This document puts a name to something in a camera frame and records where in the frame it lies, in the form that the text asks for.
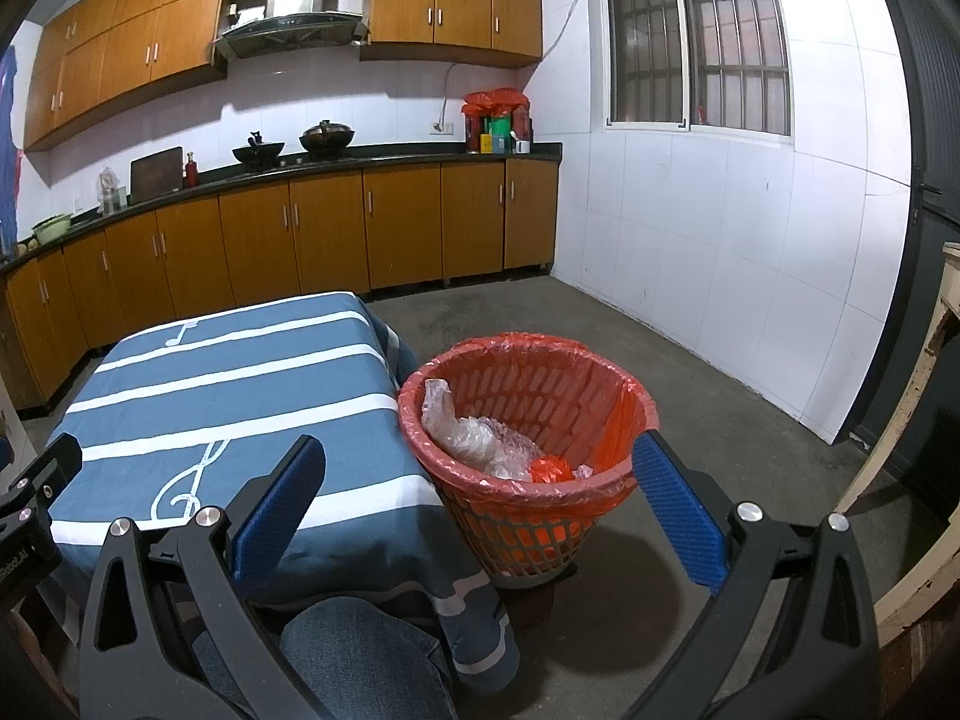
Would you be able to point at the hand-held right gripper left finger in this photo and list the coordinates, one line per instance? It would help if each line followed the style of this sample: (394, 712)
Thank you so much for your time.
(277, 502)

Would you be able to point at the black metal door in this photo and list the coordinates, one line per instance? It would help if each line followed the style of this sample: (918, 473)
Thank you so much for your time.
(930, 277)

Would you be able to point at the black wok with lid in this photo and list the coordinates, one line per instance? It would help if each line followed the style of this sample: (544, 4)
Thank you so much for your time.
(326, 139)

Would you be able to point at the blue striped tablecloth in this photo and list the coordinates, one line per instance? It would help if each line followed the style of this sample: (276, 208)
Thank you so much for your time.
(367, 446)

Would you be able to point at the wooden kitchen cabinets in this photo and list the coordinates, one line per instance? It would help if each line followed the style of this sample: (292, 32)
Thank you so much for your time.
(330, 232)
(135, 52)

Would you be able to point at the cream wooden frame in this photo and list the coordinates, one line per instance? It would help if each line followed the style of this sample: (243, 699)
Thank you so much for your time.
(951, 277)

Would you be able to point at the black kitchen countertop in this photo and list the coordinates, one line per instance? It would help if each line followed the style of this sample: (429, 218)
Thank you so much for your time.
(420, 157)

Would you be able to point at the black open wok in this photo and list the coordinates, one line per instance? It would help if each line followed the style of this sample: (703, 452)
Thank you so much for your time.
(259, 154)

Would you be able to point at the wooden upper kitchen cabinets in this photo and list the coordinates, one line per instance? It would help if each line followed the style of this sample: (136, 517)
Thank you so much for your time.
(135, 52)

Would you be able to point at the red plastic cover bag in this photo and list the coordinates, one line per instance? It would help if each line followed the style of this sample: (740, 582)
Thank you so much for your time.
(491, 101)

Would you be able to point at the barred sliding window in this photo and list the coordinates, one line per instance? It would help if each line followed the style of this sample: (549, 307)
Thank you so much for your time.
(652, 37)

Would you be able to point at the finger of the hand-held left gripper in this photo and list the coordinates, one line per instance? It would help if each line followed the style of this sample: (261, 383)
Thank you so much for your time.
(45, 476)

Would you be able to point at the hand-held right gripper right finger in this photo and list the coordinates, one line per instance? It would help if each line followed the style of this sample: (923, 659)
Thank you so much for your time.
(679, 510)

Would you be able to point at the glass jar with plastic cover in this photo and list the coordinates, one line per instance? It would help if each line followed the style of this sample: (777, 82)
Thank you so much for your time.
(110, 199)

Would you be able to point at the green box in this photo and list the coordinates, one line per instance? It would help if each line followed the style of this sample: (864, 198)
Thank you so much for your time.
(501, 135)

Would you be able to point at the dark brown cutting board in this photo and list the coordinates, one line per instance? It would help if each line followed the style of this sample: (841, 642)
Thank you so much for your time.
(156, 176)

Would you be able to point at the wooden lower kitchen cabinets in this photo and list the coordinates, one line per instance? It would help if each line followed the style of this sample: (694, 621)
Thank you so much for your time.
(330, 232)

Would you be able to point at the steel range hood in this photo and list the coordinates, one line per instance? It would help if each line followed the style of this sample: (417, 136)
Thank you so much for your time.
(292, 26)

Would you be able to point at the red bottle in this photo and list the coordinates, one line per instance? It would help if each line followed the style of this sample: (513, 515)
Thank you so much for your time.
(191, 174)

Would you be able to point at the blue hanging cloth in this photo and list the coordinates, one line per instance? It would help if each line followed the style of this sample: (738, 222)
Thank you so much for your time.
(7, 165)

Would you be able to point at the white wall socket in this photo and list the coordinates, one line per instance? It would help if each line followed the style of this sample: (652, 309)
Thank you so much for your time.
(442, 127)

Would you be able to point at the red mesh plastic basket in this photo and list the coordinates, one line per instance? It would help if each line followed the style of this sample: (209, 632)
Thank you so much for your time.
(517, 540)

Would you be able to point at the red basket liner bag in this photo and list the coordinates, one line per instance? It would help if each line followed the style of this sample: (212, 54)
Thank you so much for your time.
(615, 405)

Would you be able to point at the green basin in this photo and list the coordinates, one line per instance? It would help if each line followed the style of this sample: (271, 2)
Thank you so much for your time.
(51, 229)

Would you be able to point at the person's legs in blue jeans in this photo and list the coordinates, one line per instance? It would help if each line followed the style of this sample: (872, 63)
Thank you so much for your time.
(360, 660)

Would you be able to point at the clear plastic bag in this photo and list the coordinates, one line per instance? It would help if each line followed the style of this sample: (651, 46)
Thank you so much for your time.
(439, 420)

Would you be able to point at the dark wooden stool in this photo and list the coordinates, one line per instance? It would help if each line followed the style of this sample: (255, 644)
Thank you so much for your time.
(536, 607)

